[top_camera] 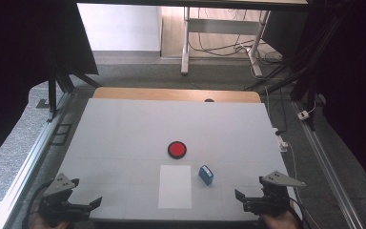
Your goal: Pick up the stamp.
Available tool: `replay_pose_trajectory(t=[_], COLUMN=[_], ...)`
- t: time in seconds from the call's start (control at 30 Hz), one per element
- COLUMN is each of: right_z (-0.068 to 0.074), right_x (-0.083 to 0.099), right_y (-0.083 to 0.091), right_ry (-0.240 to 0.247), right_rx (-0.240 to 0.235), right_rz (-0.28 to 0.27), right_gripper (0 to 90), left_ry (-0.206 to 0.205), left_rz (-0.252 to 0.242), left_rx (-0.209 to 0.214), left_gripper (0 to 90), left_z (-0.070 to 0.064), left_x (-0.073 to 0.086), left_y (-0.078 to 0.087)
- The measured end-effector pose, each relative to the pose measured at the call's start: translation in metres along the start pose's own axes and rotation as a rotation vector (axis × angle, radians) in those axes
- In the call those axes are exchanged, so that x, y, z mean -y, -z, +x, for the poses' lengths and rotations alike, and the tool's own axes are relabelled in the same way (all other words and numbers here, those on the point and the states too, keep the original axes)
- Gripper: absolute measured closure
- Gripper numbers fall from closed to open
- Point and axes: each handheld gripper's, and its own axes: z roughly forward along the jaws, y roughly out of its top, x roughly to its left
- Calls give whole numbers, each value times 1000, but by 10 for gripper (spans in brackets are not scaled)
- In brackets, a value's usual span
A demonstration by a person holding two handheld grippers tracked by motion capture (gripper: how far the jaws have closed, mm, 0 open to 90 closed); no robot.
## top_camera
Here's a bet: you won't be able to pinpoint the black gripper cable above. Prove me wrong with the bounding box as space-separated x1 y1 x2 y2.
21 180 53 229
286 195 314 229

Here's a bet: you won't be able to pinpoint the white plug adapter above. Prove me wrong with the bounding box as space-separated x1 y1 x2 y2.
272 127 290 153

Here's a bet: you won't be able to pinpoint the person's left hand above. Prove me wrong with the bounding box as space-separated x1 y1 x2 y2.
28 211 71 229

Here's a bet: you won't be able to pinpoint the black floor cables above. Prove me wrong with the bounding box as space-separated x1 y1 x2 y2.
189 8 284 66

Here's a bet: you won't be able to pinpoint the thin white cable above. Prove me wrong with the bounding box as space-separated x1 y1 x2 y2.
286 142 322 229

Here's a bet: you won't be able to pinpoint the white metal desk frame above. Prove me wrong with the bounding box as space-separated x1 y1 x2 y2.
180 6 272 77

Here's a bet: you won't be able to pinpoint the aluminium rail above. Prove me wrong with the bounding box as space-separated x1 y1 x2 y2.
0 92 74 229
292 100 365 229

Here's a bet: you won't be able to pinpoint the black curtain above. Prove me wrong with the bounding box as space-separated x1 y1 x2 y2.
282 0 366 198
0 0 99 173

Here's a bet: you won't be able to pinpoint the person's right hand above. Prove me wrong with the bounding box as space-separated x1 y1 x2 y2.
258 208 300 229

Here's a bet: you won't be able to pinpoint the black metal stand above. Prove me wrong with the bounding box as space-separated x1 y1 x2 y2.
244 18 332 132
36 47 103 124

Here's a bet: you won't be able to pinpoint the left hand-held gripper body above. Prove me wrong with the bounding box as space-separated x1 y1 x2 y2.
37 173 93 224

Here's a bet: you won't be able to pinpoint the blue stamp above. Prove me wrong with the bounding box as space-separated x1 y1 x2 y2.
198 164 214 186

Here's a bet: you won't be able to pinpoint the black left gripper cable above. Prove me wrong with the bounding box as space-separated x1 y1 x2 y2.
21 180 53 229

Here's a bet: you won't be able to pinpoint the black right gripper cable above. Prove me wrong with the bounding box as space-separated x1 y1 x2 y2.
286 195 314 229

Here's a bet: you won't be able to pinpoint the white paper sheet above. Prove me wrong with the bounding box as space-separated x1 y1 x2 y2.
157 164 193 210

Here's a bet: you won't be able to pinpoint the round red ink pad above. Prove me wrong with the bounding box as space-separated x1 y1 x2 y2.
167 140 188 160

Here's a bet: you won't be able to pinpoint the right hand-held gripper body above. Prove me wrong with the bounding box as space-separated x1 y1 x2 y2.
242 170 307 219

